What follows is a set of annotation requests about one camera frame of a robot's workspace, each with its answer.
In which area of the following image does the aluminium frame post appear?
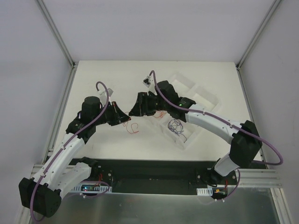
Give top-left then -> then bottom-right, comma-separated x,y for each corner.
35,0 -> 79,69
236,0 -> 283,70

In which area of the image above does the clear plastic compartment tray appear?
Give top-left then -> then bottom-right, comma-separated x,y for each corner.
144,72 -> 222,151

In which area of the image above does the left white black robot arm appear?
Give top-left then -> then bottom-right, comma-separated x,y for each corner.
19,96 -> 130,217

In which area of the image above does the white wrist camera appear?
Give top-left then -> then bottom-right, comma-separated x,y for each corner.
143,75 -> 157,95
98,88 -> 114,105

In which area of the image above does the white cable duct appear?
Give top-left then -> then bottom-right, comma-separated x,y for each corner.
196,187 -> 213,196
70,183 -> 112,194

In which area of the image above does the right aluminium frame post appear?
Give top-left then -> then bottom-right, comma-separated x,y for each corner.
236,0 -> 283,70

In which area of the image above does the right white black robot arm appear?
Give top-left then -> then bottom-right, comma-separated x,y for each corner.
129,81 -> 262,184

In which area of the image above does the purple wire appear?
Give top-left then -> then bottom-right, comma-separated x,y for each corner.
167,118 -> 185,136

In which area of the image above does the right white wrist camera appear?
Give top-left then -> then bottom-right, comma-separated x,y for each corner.
143,75 -> 157,95

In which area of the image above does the left white cable duct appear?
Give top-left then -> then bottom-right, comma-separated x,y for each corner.
70,183 -> 112,194

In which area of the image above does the left aluminium frame post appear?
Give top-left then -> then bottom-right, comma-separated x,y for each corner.
35,0 -> 79,69

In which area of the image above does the right white cable duct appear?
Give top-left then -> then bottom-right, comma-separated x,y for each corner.
196,187 -> 213,196

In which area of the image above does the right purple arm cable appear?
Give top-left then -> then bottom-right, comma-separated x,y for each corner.
149,70 -> 285,203

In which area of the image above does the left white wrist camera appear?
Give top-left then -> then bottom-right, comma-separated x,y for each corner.
98,88 -> 114,105

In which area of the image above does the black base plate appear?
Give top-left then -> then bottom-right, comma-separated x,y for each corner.
70,157 -> 238,195

